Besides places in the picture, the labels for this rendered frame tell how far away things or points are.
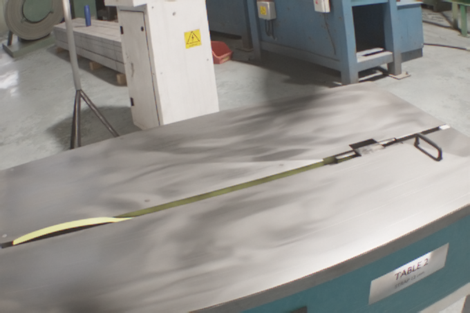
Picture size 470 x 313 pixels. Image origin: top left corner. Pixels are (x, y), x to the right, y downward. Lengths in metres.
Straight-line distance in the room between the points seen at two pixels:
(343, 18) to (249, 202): 2.58
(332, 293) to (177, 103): 2.21
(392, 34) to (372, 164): 2.87
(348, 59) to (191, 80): 1.08
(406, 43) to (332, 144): 3.28
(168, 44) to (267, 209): 2.01
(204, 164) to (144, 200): 0.14
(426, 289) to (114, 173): 0.58
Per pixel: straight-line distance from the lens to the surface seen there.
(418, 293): 0.78
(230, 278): 0.61
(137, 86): 2.97
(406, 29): 4.13
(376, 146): 0.90
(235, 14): 4.69
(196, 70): 2.78
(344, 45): 3.30
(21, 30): 7.62
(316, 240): 0.66
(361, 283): 0.67
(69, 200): 0.85
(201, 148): 0.93
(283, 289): 0.60
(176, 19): 2.68
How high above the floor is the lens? 1.12
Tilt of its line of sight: 26 degrees down
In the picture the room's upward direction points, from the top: 7 degrees counter-clockwise
